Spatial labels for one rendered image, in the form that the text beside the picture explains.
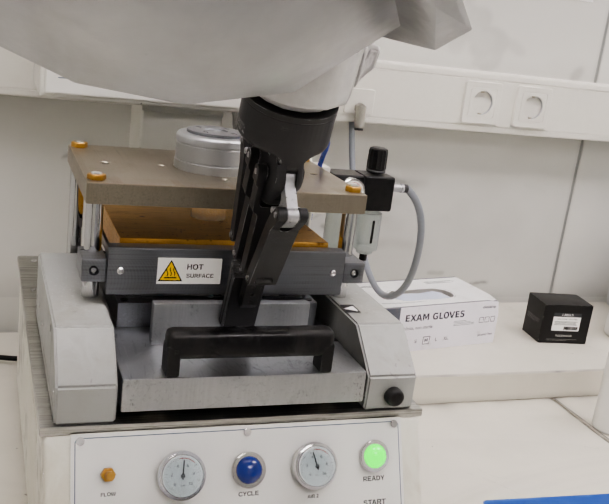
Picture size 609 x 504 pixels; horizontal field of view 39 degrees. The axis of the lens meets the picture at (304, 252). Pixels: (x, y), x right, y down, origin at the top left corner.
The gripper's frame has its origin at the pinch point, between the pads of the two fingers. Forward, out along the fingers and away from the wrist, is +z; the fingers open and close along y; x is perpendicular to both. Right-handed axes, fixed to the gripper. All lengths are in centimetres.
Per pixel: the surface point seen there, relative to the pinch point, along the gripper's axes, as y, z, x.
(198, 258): -4.6, -0.7, -3.3
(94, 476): 10.9, 10.0, -13.2
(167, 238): -6.9, -1.2, -5.9
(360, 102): -57, 8, 34
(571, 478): 2, 29, 49
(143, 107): -32.3, -1.3, -4.6
